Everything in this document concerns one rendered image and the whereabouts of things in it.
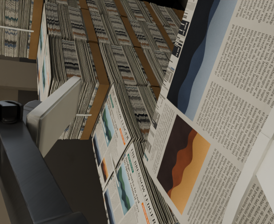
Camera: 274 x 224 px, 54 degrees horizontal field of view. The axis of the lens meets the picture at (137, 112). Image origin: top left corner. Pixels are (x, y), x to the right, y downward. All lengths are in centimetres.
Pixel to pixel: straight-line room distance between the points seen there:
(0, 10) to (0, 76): 186
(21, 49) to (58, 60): 56
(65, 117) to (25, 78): 322
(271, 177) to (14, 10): 149
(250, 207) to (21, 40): 154
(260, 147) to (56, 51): 108
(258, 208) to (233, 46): 14
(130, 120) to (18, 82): 250
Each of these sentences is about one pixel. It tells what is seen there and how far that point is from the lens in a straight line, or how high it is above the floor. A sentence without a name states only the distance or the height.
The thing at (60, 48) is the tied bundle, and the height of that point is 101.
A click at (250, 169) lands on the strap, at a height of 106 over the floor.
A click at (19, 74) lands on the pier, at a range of 340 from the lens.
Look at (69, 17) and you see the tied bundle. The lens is 146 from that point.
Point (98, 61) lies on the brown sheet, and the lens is 121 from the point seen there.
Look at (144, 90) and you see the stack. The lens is 114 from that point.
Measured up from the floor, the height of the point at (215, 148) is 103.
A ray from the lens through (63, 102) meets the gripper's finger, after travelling 16.
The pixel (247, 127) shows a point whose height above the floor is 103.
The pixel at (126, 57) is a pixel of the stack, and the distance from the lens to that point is 130.
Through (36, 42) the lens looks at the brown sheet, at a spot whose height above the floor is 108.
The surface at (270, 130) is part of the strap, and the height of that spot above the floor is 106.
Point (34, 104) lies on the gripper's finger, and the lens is 16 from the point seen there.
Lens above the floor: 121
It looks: 26 degrees down
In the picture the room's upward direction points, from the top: 87 degrees counter-clockwise
